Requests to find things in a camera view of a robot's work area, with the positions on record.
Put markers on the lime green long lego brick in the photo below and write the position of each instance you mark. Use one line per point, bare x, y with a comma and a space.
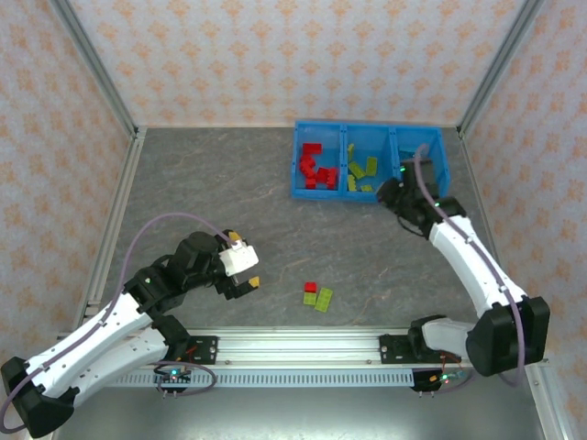
371, 167
324, 300

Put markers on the red lego brick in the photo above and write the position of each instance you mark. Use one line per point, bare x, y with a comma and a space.
313, 149
328, 178
311, 287
312, 182
307, 166

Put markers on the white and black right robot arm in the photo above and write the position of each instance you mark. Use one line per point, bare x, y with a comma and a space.
477, 275

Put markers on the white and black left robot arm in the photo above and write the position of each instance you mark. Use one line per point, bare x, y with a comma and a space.
91, 339

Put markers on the lime green square lego brick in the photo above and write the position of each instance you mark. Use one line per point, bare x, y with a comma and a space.
310, 299

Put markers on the blue plastic bin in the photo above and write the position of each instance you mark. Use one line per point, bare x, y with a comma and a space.
371, 142
435, 137
330, 151

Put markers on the small electronics board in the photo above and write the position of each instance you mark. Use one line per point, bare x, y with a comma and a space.
174, 377
442, 379

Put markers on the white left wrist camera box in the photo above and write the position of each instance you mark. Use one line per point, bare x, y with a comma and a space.
238, 259

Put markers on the aluminium side rail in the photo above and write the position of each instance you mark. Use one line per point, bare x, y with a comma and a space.
114, 220
479, 183

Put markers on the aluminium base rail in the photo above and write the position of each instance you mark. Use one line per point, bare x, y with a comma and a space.
298, 348

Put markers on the aluminium frame post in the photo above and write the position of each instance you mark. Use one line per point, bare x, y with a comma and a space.
91, 64
500, 59

